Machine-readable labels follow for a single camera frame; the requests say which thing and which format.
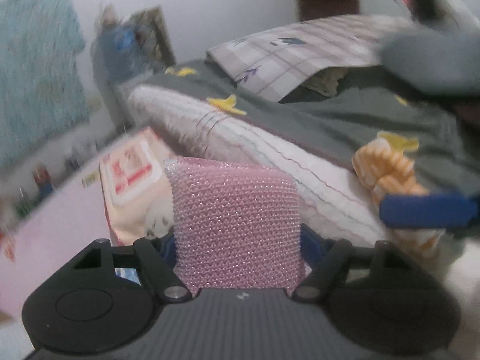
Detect orange white striped sock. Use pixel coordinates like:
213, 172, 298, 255
352, 132, 445, 260

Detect pink glitter sponge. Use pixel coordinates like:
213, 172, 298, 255
165, 158, 305, 295

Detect white knitted blanket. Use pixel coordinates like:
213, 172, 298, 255
127, 85, 388, 245

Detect person with black hair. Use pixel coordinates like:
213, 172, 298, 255
398, 0, 479, 29

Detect pink wet wipes pack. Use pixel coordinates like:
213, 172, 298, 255
99, 127, 176, 245

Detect grey star-patterned blanket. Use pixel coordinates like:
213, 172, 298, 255
142, 60, 479, 195

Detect plaid pink pillow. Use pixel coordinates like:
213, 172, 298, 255
208, 15, 414, 102

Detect teal floral hanging cloth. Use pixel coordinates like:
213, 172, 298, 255
1, 0, 89, 167

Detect blue water dispenser bottle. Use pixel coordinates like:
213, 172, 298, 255
90, 5, 154, 126

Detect patterned framed board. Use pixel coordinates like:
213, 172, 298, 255
127, 6, 176, 69

